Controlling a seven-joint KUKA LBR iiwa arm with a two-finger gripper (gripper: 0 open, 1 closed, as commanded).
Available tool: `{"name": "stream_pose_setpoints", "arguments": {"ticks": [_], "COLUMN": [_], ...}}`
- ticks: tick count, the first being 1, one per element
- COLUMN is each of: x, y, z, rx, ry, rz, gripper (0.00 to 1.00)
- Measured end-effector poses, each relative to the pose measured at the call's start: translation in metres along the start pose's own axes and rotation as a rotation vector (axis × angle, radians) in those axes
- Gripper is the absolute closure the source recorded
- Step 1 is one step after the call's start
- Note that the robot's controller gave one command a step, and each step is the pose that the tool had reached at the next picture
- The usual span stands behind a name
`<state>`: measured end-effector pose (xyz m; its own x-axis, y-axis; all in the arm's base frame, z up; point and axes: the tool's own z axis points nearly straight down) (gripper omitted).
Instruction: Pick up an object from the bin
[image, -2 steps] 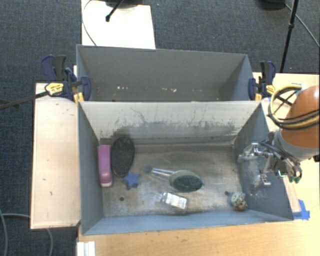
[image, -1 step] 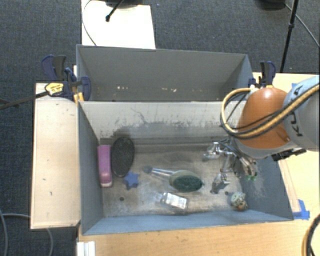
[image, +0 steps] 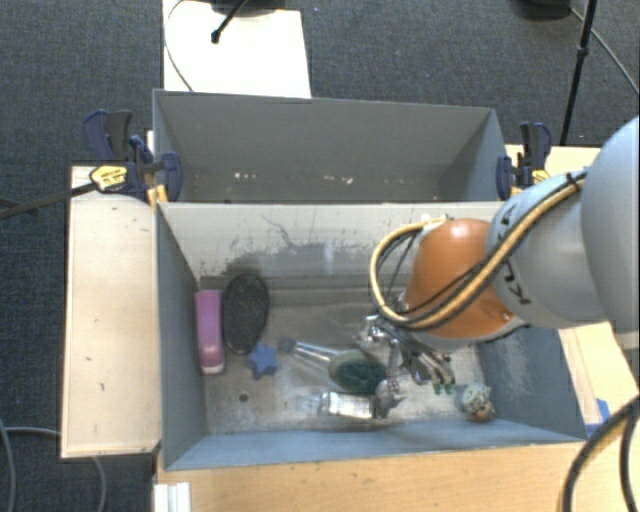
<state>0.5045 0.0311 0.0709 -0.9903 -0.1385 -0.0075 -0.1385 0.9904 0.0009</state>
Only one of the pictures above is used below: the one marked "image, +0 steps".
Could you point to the small white and brown toy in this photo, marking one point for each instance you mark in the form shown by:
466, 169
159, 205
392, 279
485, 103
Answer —
478, 401

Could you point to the pink plastic block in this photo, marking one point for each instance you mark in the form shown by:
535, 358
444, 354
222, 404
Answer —
209, 330

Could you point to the blue star-shaped toy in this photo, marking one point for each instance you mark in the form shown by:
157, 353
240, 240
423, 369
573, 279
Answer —
262, 361

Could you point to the pale wood flat board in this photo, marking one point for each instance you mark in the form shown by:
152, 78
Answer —
112, 325

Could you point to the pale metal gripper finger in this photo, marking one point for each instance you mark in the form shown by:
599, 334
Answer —
389, 407
388, 389

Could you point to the grey metal bin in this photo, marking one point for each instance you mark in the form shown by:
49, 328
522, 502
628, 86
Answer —
310, 155

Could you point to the dark green round scrubber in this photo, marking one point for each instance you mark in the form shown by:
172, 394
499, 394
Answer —
357, 376

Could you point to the black oval brush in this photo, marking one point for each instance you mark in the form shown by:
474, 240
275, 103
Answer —
245, 312

